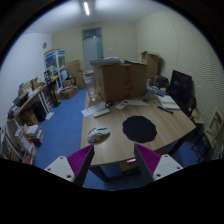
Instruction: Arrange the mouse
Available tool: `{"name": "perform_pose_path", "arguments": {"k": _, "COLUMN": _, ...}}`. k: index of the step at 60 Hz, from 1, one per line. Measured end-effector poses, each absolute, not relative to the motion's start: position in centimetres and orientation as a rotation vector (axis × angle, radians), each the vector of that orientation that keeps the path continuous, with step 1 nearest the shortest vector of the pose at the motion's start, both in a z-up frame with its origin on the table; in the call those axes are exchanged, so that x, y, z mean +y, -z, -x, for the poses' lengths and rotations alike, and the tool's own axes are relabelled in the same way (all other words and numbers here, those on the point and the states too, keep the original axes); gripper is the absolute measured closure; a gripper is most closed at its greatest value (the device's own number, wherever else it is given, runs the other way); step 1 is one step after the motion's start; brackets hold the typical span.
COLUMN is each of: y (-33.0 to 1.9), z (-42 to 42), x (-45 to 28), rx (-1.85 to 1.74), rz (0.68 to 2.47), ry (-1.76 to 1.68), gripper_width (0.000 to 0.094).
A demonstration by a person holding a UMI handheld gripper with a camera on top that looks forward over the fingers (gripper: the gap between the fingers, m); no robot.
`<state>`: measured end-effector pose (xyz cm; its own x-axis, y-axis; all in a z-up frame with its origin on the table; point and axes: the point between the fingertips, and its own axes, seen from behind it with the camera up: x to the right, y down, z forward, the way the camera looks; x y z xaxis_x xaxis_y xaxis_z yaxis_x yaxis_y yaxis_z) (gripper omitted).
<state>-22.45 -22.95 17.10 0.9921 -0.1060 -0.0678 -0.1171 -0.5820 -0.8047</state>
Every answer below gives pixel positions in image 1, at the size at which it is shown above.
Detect wooden framed chair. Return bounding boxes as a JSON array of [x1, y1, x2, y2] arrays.
[[192, 106, 224, 162]]

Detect glass display cabinet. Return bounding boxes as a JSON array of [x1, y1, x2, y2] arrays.
[[44, 50, 68, 88]]

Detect tall cardboard box at wall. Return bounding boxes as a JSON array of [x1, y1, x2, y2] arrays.
[[141, 51, 159, 78]]

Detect white grey computer mouse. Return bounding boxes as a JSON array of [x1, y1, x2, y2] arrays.
[[87, 126, 110, 144]]

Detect white flat remote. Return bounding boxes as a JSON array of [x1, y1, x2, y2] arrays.
[[93, 108, 110, 118]]

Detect brown cardboard box on floor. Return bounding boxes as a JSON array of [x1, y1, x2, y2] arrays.
[[60, 86, 78, 99]]

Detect ceiling strip light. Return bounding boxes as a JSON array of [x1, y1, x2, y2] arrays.
[[84, 2, 90, 16]]

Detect grey door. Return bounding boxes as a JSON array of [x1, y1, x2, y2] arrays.
[[83, 27, 103, 70]]

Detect white remote control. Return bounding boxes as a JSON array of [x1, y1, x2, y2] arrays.
[[115, 100, 129, 111]]

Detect white paper sheet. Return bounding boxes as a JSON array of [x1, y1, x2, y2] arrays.
[[81, 102, 105, 117]]

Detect wooden desk with shelves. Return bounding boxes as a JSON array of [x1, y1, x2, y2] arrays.
[[7, 78, 59, 133]]

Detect black monitor screen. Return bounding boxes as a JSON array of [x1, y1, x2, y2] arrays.
[[168, 69, 193, 107]]

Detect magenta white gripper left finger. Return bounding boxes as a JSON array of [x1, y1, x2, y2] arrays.
[[45, 145, 95, 186]]

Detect stacked cardboard boxes by door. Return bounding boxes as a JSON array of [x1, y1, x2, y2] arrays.
[[67, 60, 85, 90]]

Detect black scalloped mouse pad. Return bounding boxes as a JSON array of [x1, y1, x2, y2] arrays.
[[123, 116, 157, 143]]

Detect large brown cardboard box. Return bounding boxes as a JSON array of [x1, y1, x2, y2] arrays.
[[94, 64, 147, 102]]

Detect black marker pen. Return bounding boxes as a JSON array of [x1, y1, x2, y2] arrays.
[[157, 105, 174, 114]]

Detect open white notebook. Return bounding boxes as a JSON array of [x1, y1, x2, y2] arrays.
[[158, 95, 180, 110]]

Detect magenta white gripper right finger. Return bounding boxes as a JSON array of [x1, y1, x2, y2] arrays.
[[134, 143, 182, 183]]

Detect low bookshelf with books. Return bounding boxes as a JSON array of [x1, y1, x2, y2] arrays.
[[0, 121, 44, 165]]

